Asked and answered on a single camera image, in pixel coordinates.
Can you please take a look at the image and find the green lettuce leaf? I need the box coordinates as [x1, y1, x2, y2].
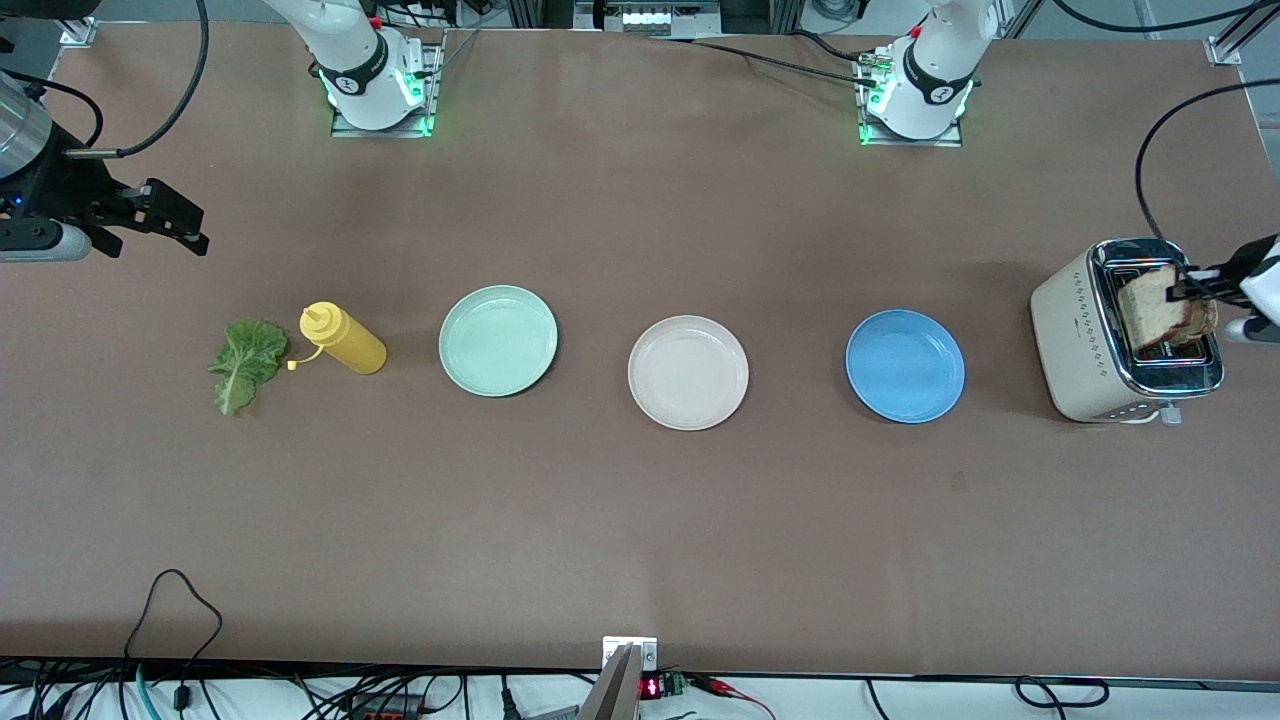
[208, 319, 290, 417]

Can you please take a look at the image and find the yellow squeeze bottle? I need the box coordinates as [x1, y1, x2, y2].
[287, 301, 388, 376]

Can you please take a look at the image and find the blue plate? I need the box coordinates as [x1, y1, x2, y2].
[845, 309, 967, 425]

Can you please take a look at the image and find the light green plate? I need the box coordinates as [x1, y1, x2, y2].
[438, 285, 559, 398]

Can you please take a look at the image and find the beige plate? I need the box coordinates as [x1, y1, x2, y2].
[627, 315, 750, 432]

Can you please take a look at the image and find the beige chrome toaster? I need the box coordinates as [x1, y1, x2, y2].
[1030, 238, 1226, 427]

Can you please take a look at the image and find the grey equipment box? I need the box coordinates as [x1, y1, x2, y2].
[573, 0, 723, 38]

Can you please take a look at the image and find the grey metal bar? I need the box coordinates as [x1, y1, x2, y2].
[578, 645, 641, 720]

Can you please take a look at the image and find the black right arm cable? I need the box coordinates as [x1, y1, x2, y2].
[63, 0, 209, 159]

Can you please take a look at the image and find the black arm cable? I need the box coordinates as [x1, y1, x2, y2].
[63, 0, 209, 159]
[1137, 82, 1280, 273]

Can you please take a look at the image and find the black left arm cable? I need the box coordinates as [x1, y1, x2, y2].
[1137, 82, 1280, 273]

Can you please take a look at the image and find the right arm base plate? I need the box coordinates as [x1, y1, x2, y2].
[330, 30, 446, 139]

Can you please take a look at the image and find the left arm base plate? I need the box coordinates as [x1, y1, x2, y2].
[858, 50, 964, 149]

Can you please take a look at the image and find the thin black cable loop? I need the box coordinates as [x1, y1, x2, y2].
[125, 570, 223, 661]

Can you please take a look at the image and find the coiled black cable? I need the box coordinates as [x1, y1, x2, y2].
[1015, 677, 1111, 709]

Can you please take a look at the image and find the black cable across table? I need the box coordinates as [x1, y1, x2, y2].
[650, 30, 881, 89]

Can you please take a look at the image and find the silver mounting bracket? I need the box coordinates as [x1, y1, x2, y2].
[602, 637, 659, 673]

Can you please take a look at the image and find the red clip cable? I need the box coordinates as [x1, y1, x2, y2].
[690, 675, 779, 720]

